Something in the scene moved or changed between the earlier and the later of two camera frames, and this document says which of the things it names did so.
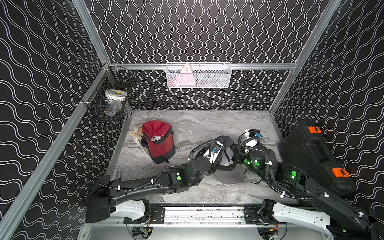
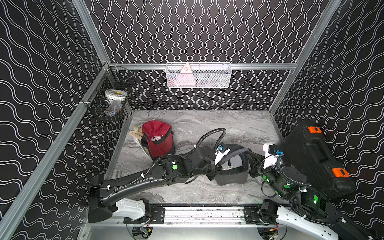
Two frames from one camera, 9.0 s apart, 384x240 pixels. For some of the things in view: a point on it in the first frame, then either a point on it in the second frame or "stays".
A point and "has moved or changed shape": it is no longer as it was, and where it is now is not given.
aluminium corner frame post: x=83 y=12 stays
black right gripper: x=238 y=154 to x=256 y=169
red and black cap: x=160 y=140 stays
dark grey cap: x=226 y=172 has moved or changed shape
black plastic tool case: x=305 y=146 stays
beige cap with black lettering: x=137 y=132 stays
